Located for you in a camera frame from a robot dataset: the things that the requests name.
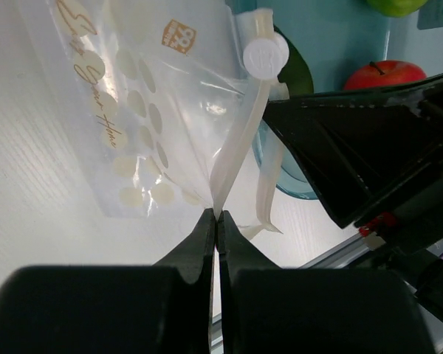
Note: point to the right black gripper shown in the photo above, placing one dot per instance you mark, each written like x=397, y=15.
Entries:
x=399, y=240

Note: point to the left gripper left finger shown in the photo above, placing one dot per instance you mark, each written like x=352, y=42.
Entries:
x=161, y=308

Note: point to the teal plastic tray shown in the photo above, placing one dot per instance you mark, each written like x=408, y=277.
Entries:
x=336, y=38

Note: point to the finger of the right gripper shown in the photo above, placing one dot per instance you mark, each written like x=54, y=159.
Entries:
x=364, y=151

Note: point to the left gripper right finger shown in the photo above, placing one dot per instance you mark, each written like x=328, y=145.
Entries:
x=268, y=309

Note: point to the green apple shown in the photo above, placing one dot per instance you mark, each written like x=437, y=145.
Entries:
x=396, y=8

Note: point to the dark green avocado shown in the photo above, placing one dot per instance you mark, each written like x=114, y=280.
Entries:
x=295, y=74

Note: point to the clear zip top bag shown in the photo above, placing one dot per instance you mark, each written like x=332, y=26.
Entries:
x=161, y=99

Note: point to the red apple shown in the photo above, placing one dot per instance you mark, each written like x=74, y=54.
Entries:
x=384, y=73

